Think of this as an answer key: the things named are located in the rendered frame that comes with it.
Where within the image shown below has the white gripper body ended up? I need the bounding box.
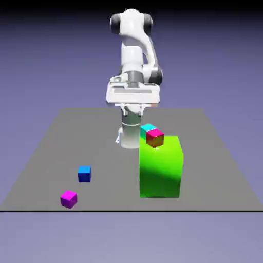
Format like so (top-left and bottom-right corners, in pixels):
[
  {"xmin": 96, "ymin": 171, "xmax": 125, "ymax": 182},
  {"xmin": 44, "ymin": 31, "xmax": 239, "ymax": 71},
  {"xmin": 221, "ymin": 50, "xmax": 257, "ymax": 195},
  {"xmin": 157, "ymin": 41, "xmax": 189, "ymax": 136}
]
[{"xmin": 105, "ymin": 81, "xmax": 161, "ymax": 108}]

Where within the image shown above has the small cyan cube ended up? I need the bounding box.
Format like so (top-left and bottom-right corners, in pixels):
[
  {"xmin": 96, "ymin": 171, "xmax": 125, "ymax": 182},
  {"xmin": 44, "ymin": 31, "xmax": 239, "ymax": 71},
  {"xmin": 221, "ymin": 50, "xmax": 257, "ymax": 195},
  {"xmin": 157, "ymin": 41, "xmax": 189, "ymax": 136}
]
[{"xmin": 140, "ymin": 123, "xmax": 157, "ymax": 139}]

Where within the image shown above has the small red cube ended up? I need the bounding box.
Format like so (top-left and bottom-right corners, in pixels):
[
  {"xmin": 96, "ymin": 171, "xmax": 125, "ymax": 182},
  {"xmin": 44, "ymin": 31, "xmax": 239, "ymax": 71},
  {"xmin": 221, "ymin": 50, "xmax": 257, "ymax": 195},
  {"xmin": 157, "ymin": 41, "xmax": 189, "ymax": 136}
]
[{"xmin": 145, "ymin": 128, "xmax": 165, "ymax": 149}]

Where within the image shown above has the small blue cube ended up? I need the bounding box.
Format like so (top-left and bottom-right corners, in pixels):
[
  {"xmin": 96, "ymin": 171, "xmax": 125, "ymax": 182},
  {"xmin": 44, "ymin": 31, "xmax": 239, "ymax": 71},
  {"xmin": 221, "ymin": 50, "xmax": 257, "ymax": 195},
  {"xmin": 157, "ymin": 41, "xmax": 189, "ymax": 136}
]
[{"xmin": 78, "ymin": 165, "xmax": 91, "ymax": 183}]

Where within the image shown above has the small magenta cube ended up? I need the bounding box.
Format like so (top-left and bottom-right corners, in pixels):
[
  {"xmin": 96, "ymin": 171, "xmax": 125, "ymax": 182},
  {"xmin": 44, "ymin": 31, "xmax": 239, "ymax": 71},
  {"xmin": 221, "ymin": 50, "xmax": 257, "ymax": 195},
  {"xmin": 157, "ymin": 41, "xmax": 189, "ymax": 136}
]
[{"xmin": 60, "ymin": 190, "xmax": 78, "ymax": 210}]

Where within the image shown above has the large green box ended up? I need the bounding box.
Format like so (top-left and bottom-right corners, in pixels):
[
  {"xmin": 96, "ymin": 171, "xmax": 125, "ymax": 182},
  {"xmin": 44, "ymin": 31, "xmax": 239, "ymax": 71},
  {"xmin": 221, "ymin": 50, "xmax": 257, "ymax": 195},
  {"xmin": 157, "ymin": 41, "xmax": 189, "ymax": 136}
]
[{"xmin": 139, "ymin": 135, "xmax": 184, "ymax": 199}]

